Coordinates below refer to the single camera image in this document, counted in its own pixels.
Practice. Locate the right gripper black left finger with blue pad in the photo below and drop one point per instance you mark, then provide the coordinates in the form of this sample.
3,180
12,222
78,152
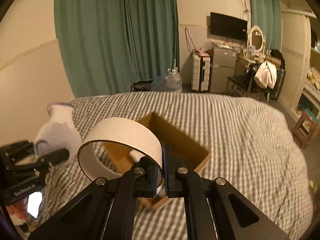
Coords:
105,209

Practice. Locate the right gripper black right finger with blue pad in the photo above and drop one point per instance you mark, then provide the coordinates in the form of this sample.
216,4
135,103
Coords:
215,209

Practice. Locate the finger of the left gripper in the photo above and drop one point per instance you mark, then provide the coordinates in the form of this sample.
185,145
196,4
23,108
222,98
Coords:
56,157

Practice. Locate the white sock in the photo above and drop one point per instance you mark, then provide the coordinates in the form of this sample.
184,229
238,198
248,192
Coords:
59,132

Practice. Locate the white bear figurine blue star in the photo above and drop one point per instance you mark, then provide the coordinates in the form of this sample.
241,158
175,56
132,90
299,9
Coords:
135,156

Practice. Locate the open cardboard box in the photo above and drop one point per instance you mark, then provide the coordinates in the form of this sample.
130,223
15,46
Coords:
148,135

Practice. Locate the grey white checked bedspread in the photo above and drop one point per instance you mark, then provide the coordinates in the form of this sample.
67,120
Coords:
249,142

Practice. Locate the small wooden stool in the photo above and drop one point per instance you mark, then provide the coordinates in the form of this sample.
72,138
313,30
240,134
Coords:
304,129

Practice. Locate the dark desk chair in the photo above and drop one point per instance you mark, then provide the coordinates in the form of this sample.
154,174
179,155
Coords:
242,83

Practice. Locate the clear water jug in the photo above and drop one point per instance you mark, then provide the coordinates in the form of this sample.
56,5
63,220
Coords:
173,81

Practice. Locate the green curtain left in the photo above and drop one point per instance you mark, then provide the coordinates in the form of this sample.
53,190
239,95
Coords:
107,45

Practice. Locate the green curtain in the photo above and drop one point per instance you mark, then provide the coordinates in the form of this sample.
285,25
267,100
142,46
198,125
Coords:
107,45
266,14

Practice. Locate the white cloth on chair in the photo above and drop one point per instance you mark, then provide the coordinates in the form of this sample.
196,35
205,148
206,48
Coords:
266,75

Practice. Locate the white suitcase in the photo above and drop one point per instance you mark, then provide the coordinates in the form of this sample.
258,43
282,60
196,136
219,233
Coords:
201,72

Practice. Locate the grey mini fridge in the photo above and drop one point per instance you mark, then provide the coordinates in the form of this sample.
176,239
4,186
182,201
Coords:
222,66

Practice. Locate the oval white framed mirror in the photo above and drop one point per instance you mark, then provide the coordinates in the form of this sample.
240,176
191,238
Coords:
256,39

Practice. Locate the white louvered wardrobe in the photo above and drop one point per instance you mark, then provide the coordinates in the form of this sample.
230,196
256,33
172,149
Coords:
296,50

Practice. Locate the green curtain right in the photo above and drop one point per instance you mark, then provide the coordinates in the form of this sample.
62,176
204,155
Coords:
266,14

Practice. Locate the black wall television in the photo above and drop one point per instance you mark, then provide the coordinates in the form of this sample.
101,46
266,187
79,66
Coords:
228,26

